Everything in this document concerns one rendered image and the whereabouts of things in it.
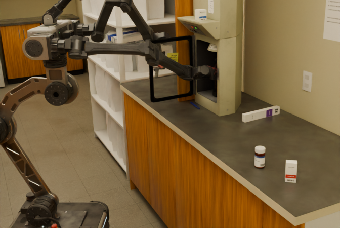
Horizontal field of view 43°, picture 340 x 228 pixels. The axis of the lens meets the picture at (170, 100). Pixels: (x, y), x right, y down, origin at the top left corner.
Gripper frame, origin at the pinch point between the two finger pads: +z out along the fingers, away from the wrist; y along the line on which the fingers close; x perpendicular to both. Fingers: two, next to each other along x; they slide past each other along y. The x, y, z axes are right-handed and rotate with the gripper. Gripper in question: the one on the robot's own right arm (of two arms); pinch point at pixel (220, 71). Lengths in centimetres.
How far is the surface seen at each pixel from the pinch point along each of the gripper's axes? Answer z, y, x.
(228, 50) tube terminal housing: -5.1, -14.6, -16.2
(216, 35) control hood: -13.7, -14.4, -25.2
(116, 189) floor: -39, 95, 118
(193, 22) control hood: -22.8, -4.1, -32.0
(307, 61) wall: 31, -40, -11
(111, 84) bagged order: -23, 144, 39
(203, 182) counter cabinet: -36, -41, 49
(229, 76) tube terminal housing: -3.2, -14.4, -0.6
